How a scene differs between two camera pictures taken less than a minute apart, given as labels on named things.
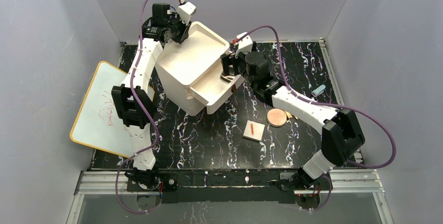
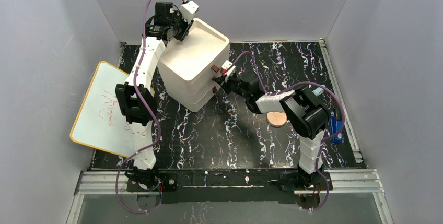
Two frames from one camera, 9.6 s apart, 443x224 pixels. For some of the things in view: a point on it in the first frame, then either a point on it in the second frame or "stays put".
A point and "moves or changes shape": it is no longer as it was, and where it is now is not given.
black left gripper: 182,32 stays put
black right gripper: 228,63 -> 226,80
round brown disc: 276,117 stays put
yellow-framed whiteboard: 97,124 stays put
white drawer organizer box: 190,71 moves or changes shape
